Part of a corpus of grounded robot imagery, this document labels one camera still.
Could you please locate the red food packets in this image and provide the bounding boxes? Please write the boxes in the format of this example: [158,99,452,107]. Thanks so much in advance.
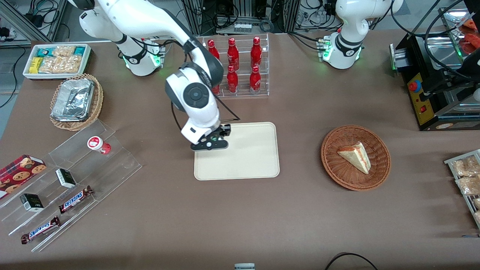
[459,21,480,55]

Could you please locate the clear acrylic bottle rack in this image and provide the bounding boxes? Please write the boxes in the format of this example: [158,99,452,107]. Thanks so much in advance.
[202,34,270,99]

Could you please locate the wrapped triangle sandwich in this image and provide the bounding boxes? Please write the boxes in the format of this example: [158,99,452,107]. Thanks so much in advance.
[337,141,371,175]

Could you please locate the aluminium frame rack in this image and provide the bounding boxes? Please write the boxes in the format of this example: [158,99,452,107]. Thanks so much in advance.
[182,0,300,35]

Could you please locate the Snickers bar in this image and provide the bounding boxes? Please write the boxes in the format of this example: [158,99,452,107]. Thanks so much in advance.
[21,216,61,245]
[58,186,94,214]

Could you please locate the round brown wicker basket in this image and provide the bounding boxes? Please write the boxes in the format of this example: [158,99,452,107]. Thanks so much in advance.
[321,125,392,191]

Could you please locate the red gum bottle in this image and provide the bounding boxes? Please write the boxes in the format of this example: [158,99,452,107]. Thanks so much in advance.
[87,136,112,155]

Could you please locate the metal wire tray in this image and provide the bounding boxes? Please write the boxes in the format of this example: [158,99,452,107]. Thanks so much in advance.
[444,149,480,230]

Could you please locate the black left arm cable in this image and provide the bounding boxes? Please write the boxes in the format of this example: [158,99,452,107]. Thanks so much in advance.
[390,0,480,81]

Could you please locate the black looped cable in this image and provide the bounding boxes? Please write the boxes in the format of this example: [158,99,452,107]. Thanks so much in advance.
[324,253,379,270]

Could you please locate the clear rice cracker pack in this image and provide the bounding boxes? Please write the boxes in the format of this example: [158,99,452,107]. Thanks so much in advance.
[58,55,82,74]
[52,45,75,58]
[39,56,60,74]

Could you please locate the clear acrylic stepped display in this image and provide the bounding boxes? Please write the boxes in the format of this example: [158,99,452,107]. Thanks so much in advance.
[0,119,143,252]

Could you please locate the black and yellow machine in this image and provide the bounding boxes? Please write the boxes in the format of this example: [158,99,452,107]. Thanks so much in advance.
[389,0,480,132]

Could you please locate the beige plastic tray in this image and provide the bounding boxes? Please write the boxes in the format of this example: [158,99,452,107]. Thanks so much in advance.
[194,122,280,181]

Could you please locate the light wicker basket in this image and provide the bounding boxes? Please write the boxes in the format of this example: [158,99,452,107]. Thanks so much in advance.
[49,73,104,131]

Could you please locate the red tartan cookie box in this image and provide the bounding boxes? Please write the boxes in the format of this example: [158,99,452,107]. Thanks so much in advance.
[0,154,47,199]

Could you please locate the small black box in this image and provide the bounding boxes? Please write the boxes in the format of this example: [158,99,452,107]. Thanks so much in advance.
[55,168,77,189]
[19,193,44,213]

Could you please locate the white plastic snack bin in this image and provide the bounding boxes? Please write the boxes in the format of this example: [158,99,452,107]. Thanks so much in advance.
[22,43,92,80]

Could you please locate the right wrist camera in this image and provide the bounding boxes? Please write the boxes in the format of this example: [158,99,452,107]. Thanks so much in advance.
[190,139,228,151]

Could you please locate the aluminium foil tray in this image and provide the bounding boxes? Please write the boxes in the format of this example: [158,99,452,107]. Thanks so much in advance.
[51,78,95,122]

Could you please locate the aluminium rail frame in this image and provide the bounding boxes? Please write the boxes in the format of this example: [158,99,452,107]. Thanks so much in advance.
[0,0,70,47]

